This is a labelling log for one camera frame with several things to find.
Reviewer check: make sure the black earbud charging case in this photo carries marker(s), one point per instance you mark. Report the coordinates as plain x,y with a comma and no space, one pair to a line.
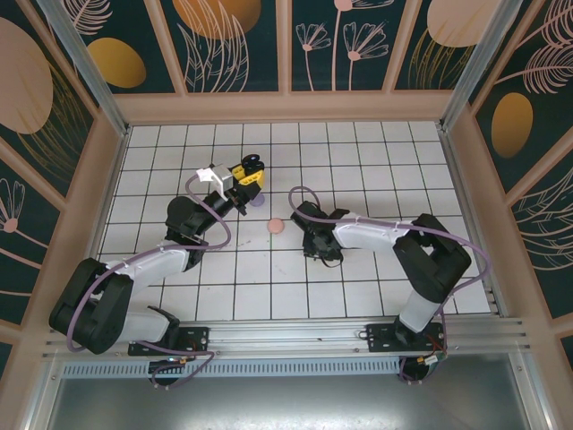
251,161

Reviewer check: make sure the purple earbud charging case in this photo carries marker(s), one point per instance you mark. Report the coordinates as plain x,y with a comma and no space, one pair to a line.
259,200

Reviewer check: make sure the pink earbud charging case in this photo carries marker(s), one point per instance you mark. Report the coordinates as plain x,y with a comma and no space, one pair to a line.
276,225

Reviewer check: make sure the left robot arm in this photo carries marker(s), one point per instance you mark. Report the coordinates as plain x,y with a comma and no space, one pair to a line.
156,271

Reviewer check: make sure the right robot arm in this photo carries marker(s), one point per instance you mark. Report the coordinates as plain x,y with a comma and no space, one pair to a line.
362,239

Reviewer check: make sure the grey metal sheet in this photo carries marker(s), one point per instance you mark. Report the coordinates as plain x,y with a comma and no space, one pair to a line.
286,403

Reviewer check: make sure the small green circuit board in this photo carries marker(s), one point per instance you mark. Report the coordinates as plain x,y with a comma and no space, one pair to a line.
432,360

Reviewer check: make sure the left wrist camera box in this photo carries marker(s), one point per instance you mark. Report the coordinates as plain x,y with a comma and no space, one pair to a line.
219,179

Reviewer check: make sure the aluminium side rail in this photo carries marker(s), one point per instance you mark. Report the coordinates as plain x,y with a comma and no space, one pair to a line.
112,179
457,179

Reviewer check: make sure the aluminium mounting rail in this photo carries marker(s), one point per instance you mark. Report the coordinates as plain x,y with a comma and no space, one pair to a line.
286,340

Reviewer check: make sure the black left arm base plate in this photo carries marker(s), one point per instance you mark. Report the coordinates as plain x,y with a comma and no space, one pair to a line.
197,336

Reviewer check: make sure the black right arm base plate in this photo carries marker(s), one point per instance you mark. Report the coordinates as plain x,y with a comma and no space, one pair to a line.
380,340

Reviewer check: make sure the aluminium frame post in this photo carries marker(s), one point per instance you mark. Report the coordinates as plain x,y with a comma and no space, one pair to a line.
470,67
85,67

